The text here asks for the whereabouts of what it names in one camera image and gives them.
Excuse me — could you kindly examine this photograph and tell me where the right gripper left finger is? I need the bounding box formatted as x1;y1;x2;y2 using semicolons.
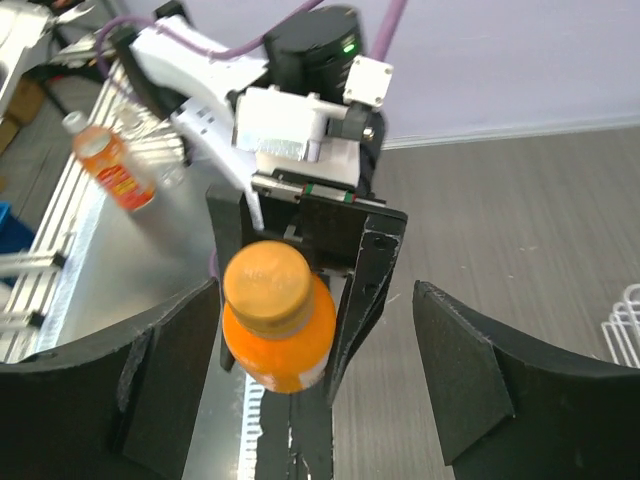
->
1;280;220;479

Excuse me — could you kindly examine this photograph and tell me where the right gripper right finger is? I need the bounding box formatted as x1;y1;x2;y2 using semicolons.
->
413;281;639;479

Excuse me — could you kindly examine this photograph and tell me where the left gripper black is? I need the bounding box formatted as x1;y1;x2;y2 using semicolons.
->
205;84;409;404

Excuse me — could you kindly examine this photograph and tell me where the orange juice bottle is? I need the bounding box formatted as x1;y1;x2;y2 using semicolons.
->
223;241;337;394

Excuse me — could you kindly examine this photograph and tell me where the orange bottle cap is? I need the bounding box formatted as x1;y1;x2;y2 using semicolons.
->
223;241;313;337

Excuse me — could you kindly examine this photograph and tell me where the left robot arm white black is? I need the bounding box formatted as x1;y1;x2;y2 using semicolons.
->
100;1;408;401

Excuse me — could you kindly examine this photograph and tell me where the orange labelled background bottle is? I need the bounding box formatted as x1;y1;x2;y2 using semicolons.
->
62;111;156;212

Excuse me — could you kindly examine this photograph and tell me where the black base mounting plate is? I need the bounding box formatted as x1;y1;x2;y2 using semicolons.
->
255;368;334;480

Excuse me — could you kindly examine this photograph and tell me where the white slotted cable duct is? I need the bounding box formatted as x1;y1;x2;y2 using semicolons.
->
237;375;265;480

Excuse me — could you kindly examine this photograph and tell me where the white wire dish rack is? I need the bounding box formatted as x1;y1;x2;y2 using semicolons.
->
601;283;640;368

